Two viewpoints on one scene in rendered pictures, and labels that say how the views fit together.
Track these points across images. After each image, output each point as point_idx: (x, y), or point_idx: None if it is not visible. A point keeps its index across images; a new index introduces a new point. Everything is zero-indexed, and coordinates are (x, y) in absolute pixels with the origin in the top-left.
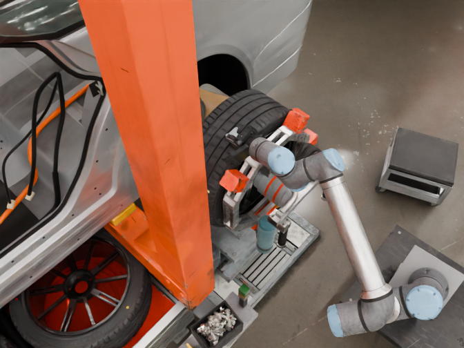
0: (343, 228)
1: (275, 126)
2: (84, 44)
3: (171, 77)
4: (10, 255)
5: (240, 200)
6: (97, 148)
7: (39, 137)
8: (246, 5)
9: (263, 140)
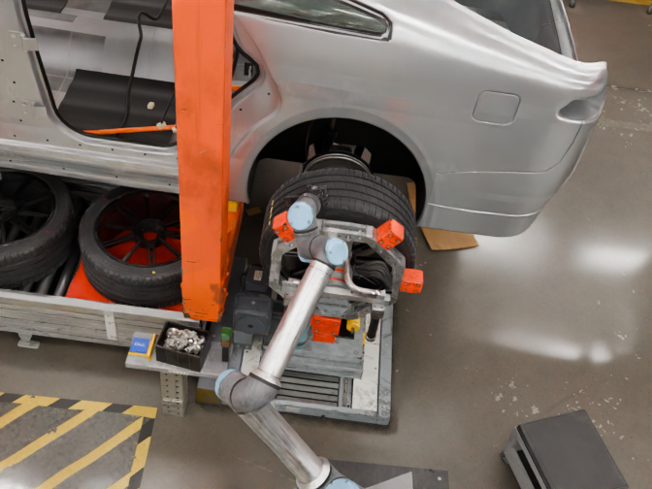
0: (289, 305)
1: (369, 223)
2: (249, 26)
3: (199, 46)
4: (114, 145)
5: (282, 251)
6: None
7: None
8: (437, 107)
9: (311, 197)
